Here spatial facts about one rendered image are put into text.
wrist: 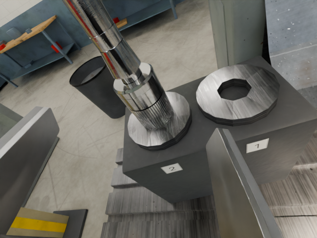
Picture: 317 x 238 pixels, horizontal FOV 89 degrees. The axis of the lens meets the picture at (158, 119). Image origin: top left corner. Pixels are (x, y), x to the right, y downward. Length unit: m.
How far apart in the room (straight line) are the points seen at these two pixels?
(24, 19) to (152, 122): 5.55
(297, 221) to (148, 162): 0.26
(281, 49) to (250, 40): 0.09
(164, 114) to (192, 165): 0.07
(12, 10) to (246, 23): 5.50
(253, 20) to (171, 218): 0.53
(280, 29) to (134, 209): 0.56
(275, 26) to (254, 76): 0.33
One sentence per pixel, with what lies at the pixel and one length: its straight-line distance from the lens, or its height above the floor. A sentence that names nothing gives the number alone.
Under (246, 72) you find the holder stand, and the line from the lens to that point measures 0.24.
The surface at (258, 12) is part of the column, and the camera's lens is 0.57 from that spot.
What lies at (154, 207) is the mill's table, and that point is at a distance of 0.39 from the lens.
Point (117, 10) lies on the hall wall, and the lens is 4.64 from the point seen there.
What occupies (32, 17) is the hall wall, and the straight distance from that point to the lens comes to 5.54.
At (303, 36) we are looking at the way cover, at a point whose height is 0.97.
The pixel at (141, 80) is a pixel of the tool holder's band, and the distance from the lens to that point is 0.16.
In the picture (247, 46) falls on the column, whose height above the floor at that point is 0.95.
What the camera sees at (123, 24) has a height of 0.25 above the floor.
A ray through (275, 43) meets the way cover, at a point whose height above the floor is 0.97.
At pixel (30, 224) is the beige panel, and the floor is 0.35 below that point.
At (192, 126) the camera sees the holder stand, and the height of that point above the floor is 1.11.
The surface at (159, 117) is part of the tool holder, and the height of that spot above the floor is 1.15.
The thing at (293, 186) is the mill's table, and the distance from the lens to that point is 0.38.
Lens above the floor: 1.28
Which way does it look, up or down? 46 degrees down
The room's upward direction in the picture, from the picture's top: 33 degrees counter-clockwise
